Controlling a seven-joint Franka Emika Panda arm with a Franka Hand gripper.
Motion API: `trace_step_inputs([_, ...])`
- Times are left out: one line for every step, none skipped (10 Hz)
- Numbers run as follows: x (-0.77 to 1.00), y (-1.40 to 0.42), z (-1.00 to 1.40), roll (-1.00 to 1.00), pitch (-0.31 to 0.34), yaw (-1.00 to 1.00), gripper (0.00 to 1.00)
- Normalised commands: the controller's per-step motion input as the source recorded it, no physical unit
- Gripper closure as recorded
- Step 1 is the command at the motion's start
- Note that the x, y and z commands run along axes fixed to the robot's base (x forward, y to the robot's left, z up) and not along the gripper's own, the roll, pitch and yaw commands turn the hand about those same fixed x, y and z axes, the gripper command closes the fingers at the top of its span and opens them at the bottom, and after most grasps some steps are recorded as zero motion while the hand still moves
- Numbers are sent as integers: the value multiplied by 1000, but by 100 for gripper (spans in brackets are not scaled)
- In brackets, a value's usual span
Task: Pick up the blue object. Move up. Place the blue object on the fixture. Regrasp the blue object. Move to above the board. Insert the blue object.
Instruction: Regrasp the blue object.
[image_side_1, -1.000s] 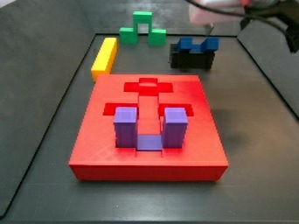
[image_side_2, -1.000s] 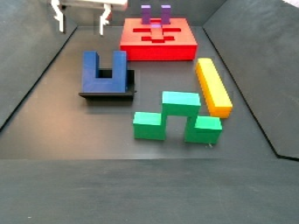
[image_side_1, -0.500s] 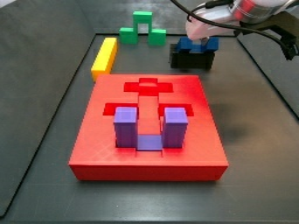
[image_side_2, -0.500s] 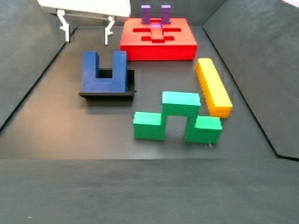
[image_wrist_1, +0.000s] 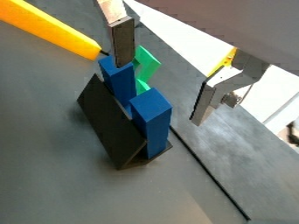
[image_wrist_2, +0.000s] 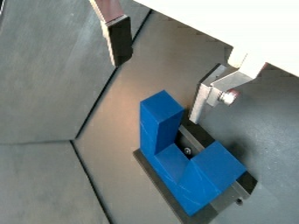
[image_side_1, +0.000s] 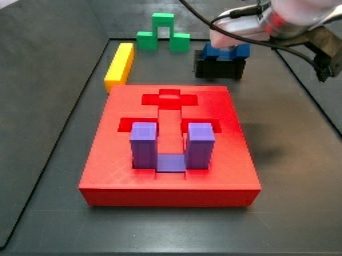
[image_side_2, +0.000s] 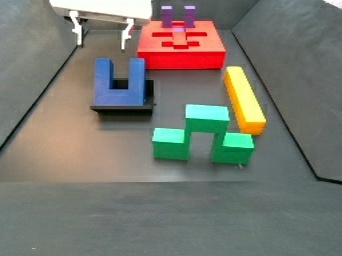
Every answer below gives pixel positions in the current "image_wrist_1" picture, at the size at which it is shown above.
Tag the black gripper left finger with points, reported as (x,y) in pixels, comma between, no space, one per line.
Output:
(121,29)

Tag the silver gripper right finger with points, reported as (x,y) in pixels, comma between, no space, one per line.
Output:
(238,70)

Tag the blue U-shaped block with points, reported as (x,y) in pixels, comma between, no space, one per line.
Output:
(150,108)

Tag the black angled fixture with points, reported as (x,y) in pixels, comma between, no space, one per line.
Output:
(120,137)

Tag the green stepped block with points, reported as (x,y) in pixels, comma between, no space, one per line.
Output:
(146,65)

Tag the yellow long bar block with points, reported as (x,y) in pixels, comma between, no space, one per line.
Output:
(24,16)

